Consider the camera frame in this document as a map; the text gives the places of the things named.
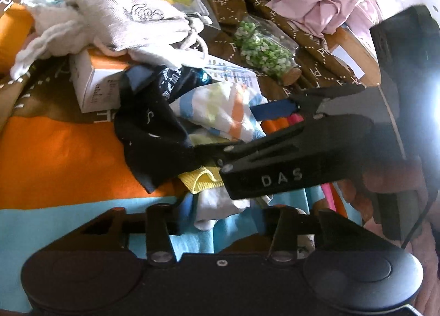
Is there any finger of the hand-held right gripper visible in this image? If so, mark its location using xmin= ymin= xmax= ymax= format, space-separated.
xmin=192 ymin=115 xmax=375 ymax=171
xmin=252 ymin=84 xmax=367 ymax=121

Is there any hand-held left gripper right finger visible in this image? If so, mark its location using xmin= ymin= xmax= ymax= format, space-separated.
xmin=262 ymin=204 xmax=348 ymax=266

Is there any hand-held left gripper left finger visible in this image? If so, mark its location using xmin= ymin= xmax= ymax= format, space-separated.
xmin=81 ymin=196 xmax=193 ymax=266

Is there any white blue orange striped sock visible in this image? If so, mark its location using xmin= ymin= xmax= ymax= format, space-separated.
xmin=169 ymin=81 xmax=268 ymax=142

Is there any black sock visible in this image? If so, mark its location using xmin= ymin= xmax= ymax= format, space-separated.
xmin=113 ymin=64 xmax=207 ymax=195

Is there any person's right hand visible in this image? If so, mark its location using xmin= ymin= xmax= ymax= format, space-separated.
xmin=342 ymin=157 xmax=426 ymax=227

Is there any printed paper leaflet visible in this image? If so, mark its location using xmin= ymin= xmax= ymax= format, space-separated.
xmin=202 ymin=54 xmax=259 ymax=90

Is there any bag of green beads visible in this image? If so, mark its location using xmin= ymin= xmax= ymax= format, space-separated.
xmin=233 ymin=16 xmax=303 ymax=87

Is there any yellow cloth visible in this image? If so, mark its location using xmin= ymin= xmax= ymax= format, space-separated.
xmin=178 ymin=166 xmax=225 ymax=195

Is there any brown orange printed blanket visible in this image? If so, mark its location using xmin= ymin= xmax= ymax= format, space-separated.
xmin=0 ymin=0 xmax=379 ymax=260

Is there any white box with orange top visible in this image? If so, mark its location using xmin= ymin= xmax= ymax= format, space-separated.
xmin=70 ymin=47 xmax=133 ymax=114

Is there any wooden bed frame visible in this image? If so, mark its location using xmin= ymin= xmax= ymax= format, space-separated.
xmin=323 ymin=25 xmax=383 ymax=87

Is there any black cable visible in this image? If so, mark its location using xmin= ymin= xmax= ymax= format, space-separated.
xmin=400 ymin=178 xmax=440 ymax=251

